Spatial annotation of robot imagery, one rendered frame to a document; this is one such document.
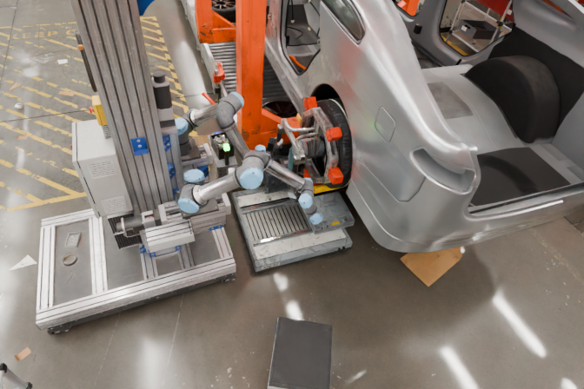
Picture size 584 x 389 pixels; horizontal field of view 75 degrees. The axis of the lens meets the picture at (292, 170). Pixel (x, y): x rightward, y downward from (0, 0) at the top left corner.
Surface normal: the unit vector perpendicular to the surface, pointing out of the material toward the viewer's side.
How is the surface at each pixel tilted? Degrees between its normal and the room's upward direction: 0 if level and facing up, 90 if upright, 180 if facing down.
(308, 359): 0
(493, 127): 22
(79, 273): 0
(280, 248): 0
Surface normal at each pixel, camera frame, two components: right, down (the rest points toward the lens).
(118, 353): 0.09, -0.71
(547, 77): 0.23, -0.34
